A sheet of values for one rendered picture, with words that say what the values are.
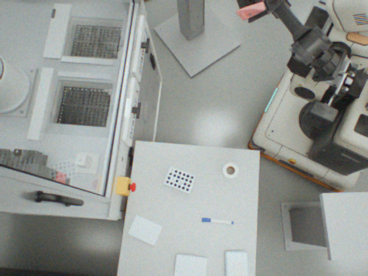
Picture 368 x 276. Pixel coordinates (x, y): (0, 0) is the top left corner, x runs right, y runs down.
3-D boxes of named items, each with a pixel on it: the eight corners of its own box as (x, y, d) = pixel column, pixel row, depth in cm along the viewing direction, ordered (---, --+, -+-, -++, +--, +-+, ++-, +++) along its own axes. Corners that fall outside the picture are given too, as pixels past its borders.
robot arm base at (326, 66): (334, 80, 111) (347, 51, 114) (321, 65, 108) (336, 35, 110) (313, 82, 119) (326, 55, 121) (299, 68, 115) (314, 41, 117)
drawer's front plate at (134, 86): (139, 87, 156) (135, 77, 145) (131, 146, 149) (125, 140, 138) (136, 87, 156) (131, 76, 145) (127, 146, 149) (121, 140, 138)
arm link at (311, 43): (325, 45, 114) (311, 56, 116) (308, 25, 109) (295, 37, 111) (336, 57, 107) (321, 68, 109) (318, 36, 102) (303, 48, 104)
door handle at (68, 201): (87, 198, 90) (58, 191, 71) (86, 208, 89) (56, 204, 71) (70, 197, 90) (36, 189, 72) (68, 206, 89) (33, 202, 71)
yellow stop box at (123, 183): (133, 179, 143) (129, 177, 136) (131, 196, 141) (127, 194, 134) (121, 178, 143) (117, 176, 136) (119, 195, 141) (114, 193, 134)
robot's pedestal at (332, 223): (326, 201, 218) (389, 188, 145) (332, 249, 211) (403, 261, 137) (280, 202, 219) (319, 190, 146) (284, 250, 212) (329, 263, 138)
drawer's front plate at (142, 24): (148, 28, 164) (144, 14, 153) (140, 82, 156) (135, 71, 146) (144, 27, 164) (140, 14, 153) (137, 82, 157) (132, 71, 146)
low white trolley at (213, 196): (240, 175, 225) (259, 150, 152) (236, 272, 209) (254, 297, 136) (156, 167, 229) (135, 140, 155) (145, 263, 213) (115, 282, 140)
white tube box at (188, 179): (196, 177, 150) (196, 175, 146) (189, 194, 148) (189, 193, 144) (171, 167, 151) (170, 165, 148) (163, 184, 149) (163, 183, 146)
